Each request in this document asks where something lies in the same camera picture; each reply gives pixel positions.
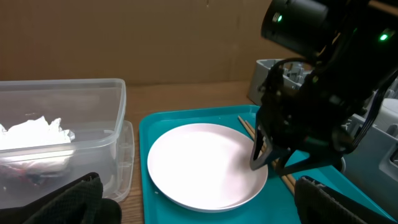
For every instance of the wooden chopstick right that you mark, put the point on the wooden chopstick right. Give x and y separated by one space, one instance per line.
287 178

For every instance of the white round plate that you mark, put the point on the white round plate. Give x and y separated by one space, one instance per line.
205 167

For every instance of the crumpled white paper waste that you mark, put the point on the crumpled white paper waste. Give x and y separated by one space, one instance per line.
35 133

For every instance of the grey dish rack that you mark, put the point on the grey dish rack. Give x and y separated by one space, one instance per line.
373 165

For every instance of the wooden chopstick left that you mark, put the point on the wooden chopstick left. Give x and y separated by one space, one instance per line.
292 190

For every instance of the teal serving tray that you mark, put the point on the teal serving tray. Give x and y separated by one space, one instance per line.
274 204

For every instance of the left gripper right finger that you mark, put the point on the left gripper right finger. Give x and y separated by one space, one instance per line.
319 204

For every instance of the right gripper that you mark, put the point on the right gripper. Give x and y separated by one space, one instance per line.
309 118

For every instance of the wooden chopstick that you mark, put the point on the wooden chopstick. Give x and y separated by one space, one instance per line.
287 178
292 190

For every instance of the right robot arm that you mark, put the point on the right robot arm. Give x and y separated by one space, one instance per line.
352 48

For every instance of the clear plastic bin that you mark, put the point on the clear plastic bin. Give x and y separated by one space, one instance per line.
101 140

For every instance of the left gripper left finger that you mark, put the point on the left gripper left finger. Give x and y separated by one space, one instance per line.
79 202

